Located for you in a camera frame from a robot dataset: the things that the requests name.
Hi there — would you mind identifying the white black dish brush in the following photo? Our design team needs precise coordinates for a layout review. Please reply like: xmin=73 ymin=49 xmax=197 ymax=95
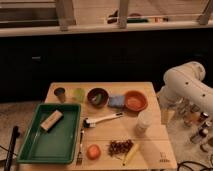
xmin=83 ymin=112 xmax=123 ymax=128

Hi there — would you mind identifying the green plastic tray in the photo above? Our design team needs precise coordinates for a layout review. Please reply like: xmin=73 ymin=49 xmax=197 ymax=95
xmin=17 ymin=103 xmax=81 ymax=164

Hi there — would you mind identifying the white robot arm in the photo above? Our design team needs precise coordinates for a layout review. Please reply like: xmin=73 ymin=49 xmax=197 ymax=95
xmin=157 ymin=61 xmax=213 ymax=125

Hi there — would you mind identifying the white paper cup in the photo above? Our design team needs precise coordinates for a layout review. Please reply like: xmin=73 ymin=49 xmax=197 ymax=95
xmin=136 ymin=111 xmax=152 ymax=134

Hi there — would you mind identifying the orange bowl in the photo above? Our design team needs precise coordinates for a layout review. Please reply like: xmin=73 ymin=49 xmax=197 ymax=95
xmin=124 ymin=90 xmax=148 ymax=112

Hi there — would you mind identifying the yellow banana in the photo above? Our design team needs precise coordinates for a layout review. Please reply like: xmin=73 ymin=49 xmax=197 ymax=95
xmin=122 ymin=143 xmax=140 ymax=166

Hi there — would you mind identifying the bunch of grapes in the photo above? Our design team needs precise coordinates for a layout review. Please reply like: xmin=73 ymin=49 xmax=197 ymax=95
xmin=108 ymin=139 xmax=133 ymax=156

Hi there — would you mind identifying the green item in bowl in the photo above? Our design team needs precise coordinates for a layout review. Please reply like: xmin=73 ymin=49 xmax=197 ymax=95
xmin=92 ymin=94 xmax=102 ymax=104

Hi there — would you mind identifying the dark brown bowl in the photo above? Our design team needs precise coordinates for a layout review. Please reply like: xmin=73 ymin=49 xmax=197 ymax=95
xmin=87 ymin=88 xmax=109 ymax=108

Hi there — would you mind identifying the orange fruit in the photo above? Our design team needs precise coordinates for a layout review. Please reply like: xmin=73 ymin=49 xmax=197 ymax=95
xmin=87 ymin=144 xmax=101 ymax=160

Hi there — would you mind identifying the green cup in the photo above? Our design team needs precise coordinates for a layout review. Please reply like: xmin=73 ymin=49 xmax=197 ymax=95
xmin=73 ymin=88 xmax=85 ymax=103

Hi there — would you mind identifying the metal fork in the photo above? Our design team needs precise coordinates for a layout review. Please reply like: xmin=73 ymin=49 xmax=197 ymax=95
xmin=76 ymin=128 xmax=84 ymax=165

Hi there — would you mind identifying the wooden block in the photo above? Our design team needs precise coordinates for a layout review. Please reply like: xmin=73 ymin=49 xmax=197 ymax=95
xmin=40 ymin=110 xmax=63 ymax=131

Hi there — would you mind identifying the wooden railing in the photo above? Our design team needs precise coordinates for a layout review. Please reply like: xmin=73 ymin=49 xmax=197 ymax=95
xmin=0 ymin=0 xmax=213 ymax=37

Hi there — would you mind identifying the black stand pole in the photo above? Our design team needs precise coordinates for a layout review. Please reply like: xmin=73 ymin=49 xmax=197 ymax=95
xmin=4 ymin=126 xmax=20 ymax=171

